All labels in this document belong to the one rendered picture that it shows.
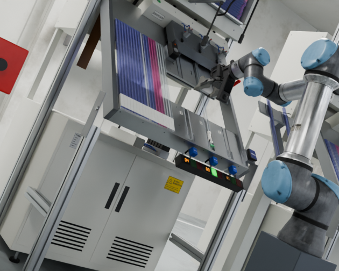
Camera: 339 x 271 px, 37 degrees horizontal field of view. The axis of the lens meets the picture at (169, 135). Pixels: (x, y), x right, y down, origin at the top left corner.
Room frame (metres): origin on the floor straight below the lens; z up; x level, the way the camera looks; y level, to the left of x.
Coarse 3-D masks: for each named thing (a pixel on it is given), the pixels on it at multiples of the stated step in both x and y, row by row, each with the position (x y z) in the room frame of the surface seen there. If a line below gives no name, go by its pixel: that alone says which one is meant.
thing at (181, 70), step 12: (120, 0) 2.18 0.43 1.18; (120, 12) 2.13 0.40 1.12; (132, 12) 2.20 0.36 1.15; (132, 24) 2.14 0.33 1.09; (144, 24) 2.21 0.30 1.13; (156, 24) 2.29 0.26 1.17; (156, 36) 2.23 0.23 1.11; (180, 60) 2.26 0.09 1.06; (168, 72) 2.14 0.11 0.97; (180, 72) 2.20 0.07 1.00; (192, 72) 2.27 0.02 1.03; (204, 72) 2.35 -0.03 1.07; (192, 84) 2.21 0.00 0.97; (216, 96) 2.30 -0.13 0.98
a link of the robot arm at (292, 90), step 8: (296, 80) 1.88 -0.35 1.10; (280, 88) 1.94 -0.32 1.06; (288, 88) 1.89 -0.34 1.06; (296, 88) 1.85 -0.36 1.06; (304, 88) 1.82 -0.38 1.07; (272, 96) 1.97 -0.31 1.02; (280, 96) 1.94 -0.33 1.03; (288, 96) 1.91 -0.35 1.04; (296, 96) 1.87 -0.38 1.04; (280, 104) 2.00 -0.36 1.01; (288, 104) 2.00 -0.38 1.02
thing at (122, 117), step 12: (120, 108) 1.73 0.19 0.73; (120, 120) 1.78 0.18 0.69; (132, 120) 1.78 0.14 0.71; (144, 120) 1.79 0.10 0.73; (144, 132) 1.84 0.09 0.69; (156, 132) 1.85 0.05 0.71; (168, 132) 1.85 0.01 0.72; (168, 144) 1.91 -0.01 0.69; (180, 144) 1.92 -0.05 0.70; (192, 144) 1.93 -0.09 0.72; (192, 156) 1.99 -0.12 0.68; (204, 156) 2.00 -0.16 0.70; (216, 156) 2.00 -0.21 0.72; (240, 168) 2.09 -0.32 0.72
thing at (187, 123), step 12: (180, 108) 2.04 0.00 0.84; (180, 120) 1.99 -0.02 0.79; (192, 120) 2.05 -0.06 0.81; (180, 132) 1.94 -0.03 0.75; (192, 132) 1.99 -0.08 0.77; (204, 132) 2.06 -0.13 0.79; (216, 132) 2.13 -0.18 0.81; (228, 132) 2.19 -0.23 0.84; (204, 144) 2.01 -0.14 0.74; (216, 144) 2.07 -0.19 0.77; (228, 144) 2.14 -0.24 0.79; (228, 156) 2.08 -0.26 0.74; (240, 156) 2.15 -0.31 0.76
